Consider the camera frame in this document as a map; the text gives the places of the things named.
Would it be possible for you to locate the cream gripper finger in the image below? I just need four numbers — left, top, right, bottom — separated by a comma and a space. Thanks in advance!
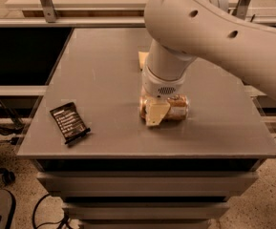
145, 98, 170, 127

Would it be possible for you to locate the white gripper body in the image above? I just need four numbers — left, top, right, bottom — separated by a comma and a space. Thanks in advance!
142, 64, 186, 98

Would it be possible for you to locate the orange soda can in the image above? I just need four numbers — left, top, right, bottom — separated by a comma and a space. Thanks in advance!
139, 95, 189, 121

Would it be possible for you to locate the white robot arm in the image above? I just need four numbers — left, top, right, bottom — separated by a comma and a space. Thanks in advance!
140, 0, 276, 126

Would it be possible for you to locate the yellow sponge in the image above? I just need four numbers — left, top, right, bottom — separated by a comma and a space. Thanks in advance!
138, 52, 149, 70

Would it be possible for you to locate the grey cabinet with drawers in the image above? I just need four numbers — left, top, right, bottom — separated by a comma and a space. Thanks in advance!
18, 29, 276, 229

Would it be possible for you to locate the black snack packet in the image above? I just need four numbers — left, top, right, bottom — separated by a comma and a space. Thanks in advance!
50, 102, 91, 144

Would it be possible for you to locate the office chair base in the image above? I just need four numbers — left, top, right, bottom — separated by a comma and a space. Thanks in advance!
0, 168, 15, 185

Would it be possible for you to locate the right metal railing post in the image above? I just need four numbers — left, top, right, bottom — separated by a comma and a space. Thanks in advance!
232, 0, 251, 20

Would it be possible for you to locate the metal railing post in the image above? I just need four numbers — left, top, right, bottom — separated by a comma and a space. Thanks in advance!
40, 0, 57, 23
232, 0, 251, 20

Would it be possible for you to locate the left metal railing post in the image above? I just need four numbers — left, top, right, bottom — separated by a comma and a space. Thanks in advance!
40, 0, 57, 23

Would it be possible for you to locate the black floor cable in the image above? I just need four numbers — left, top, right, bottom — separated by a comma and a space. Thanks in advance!
32, 193, 72, 229

